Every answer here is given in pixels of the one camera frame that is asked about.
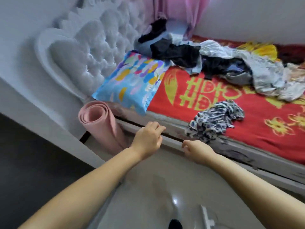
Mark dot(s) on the white tufted headboard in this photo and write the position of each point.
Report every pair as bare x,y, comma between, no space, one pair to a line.
90,45

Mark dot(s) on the wide pink curtain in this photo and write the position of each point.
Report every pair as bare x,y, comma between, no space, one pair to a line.
183,11

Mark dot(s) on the person's right forearm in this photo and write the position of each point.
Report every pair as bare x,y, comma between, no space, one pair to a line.
257,193

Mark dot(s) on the black white patterned garment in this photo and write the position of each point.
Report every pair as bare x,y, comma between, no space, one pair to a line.
214,119

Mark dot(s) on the pale blue pillow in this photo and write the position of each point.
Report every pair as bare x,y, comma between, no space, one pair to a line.
176,27

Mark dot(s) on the person's left forearm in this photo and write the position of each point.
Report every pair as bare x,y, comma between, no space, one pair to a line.
81,193

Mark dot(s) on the person's black shoe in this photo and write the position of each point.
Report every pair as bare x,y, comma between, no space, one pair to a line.
175,224

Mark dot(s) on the blue patterned pillow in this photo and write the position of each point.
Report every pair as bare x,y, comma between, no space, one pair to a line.
131,83

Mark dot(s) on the grey wardrobe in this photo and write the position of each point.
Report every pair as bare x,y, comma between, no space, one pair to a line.
28,169

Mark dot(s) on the pink fabric item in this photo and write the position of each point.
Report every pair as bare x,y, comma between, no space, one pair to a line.
102,124

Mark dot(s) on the pile of mixed clothes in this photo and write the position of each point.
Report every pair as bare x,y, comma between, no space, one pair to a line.
257,69

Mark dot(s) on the person's right hand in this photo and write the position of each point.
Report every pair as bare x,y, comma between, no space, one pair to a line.
198,151

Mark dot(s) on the person's left hand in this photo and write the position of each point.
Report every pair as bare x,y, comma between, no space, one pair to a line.
147,139

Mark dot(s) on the red and yellow blanket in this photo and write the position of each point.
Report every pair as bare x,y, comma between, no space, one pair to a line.
267,121

